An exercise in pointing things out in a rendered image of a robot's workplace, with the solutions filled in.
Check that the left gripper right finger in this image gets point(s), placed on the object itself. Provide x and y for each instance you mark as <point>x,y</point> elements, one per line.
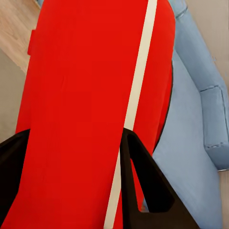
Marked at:
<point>166,210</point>

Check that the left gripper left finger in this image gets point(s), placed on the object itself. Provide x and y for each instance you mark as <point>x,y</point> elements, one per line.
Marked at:
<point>12,155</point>

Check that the coffee table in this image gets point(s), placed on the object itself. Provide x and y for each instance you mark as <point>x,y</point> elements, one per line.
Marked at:
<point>12,82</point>

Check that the sofa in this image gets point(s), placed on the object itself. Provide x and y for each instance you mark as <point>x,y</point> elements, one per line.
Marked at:
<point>194,145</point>

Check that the radio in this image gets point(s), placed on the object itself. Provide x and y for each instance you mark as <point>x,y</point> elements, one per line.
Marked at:
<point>96,67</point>

